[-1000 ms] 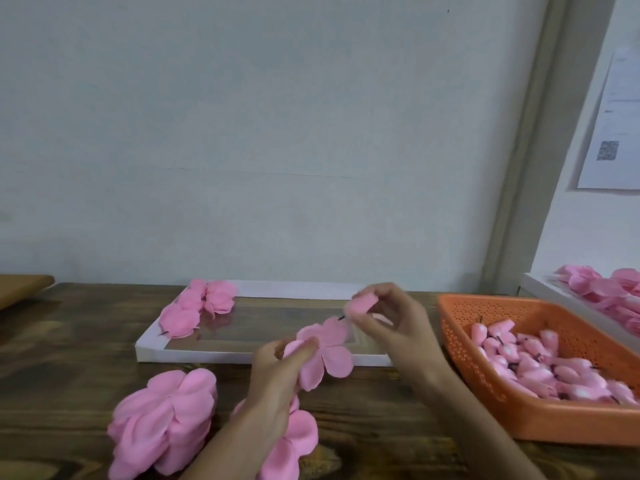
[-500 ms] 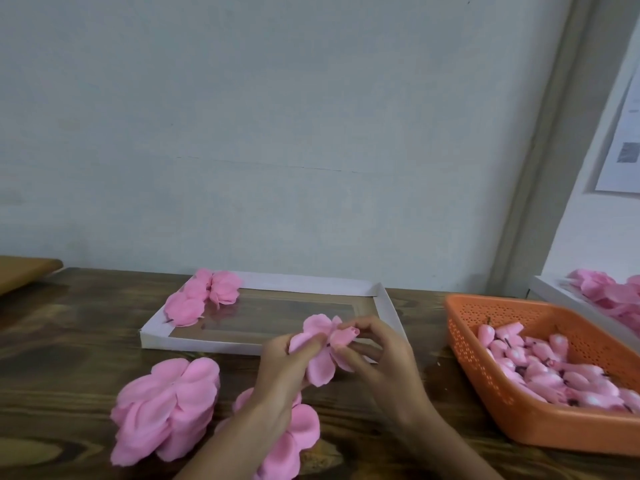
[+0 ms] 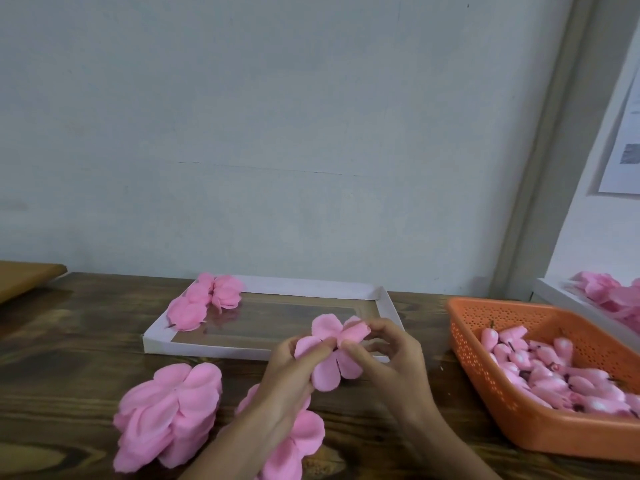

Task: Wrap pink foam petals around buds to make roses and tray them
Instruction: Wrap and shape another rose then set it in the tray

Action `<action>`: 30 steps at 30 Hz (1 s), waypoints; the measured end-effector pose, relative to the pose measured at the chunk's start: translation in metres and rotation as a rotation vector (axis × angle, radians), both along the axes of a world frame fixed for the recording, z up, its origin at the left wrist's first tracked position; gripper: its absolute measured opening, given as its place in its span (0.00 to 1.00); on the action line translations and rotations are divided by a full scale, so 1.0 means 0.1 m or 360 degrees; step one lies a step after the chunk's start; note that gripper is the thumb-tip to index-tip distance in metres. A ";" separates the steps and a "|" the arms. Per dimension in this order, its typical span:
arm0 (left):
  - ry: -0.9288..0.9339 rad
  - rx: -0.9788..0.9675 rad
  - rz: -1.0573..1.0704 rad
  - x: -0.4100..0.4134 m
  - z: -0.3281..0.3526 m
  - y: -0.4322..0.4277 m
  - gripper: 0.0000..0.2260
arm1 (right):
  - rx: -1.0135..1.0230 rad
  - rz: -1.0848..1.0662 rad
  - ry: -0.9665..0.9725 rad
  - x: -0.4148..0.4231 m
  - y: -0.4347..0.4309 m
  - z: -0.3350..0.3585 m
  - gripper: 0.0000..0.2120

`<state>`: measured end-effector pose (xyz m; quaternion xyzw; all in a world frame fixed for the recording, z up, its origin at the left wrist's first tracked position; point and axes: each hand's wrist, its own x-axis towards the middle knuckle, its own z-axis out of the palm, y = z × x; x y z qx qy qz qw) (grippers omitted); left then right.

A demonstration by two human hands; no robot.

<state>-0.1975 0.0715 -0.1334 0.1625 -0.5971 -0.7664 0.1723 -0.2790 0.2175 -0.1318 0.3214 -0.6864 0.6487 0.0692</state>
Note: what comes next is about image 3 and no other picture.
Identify person's left hand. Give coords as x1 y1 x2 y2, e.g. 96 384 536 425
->
250 335 339 436

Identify person's right hand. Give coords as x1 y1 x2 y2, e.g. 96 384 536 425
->
340 317 443 428

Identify pink petal sheet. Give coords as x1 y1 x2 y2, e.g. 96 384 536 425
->
293 313 372 393

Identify stack of pink petals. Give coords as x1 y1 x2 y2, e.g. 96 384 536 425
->
235 383 327 480
112 361 224 473

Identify white shallow tray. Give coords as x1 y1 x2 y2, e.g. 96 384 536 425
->
142 275 405 362

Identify pink petal flower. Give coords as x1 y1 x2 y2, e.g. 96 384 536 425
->
211 285 245 312

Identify group of finished pink roses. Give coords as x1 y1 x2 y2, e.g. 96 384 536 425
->
165 273 245 333

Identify pink rose buds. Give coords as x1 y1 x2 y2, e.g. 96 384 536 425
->
478 325 640 416

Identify pile of pink petals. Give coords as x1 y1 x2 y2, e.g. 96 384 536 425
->
568 271 640 334

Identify person's right forearm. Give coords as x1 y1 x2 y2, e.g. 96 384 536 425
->
402 407 503 480

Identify person's left forearm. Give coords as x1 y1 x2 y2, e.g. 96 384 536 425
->
180 409 293 480

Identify orange plastic basket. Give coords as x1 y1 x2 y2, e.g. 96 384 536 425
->
447 297 640 463

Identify white paper notice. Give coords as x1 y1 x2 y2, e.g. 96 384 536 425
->
598 69 640 196

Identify grey door frame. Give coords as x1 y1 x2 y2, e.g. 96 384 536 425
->
492 0 640 301

